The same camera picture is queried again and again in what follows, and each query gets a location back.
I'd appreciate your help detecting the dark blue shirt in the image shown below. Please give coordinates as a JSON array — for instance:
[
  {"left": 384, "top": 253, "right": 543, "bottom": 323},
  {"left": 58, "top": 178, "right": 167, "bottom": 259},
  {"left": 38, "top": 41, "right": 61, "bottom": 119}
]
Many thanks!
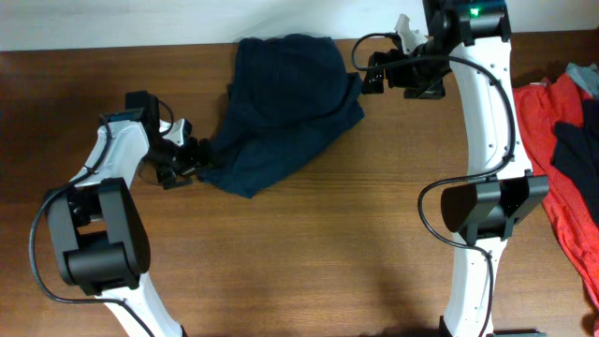
[{"left": 197, "top": 34, "right": 365, "bottom": 198}]

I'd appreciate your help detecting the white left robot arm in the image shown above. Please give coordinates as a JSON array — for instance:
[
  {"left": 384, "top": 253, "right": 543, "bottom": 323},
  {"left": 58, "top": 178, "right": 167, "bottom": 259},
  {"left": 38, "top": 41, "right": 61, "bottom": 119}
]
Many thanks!
[{"left": 36, "top": 91, "right": 212, "bottom": 336}]

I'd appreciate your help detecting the red garment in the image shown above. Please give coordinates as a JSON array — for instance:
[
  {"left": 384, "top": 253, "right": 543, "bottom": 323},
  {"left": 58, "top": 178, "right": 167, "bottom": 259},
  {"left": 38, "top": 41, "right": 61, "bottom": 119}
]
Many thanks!
[{"left": 514, "top": 74, "right": 598, "bottom": 305}]

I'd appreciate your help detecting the grey garment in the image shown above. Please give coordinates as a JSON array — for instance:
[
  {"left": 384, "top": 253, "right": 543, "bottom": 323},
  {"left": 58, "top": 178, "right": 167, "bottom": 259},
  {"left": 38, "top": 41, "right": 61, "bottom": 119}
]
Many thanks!
[{"left": 565, "top": 63, "right": 599, "bottom": 99}]

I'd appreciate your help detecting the black garment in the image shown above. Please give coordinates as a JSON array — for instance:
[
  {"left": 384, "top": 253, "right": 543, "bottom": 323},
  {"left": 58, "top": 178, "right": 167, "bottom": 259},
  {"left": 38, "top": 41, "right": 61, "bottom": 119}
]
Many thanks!
[{"left": 552, "top": 99, "right": 598, "bottom": 225}]

